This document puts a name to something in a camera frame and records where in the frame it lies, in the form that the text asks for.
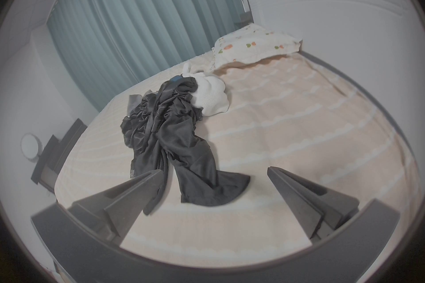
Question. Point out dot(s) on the blue-green curtain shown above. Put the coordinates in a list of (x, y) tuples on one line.
[(149, 9)]

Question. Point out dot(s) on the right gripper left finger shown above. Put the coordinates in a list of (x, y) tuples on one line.
[(132, 202)]

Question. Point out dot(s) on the black chest of drawers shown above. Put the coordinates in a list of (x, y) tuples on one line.
[(56, 155)]

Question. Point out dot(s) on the pile of clothes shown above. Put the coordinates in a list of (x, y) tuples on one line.
[(212, 92)]

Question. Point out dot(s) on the round white mirror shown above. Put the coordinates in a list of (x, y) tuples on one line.
[(30, 145)]

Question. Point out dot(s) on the bed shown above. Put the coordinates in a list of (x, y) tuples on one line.
[(298, 125)]

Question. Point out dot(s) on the black T-shirt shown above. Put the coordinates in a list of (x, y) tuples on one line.
[(199, 175)]

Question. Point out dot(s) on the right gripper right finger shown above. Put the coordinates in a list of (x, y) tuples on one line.
[(305, 202)]

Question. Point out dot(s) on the white printed pillow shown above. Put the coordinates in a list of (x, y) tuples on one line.
[(252, 43)]

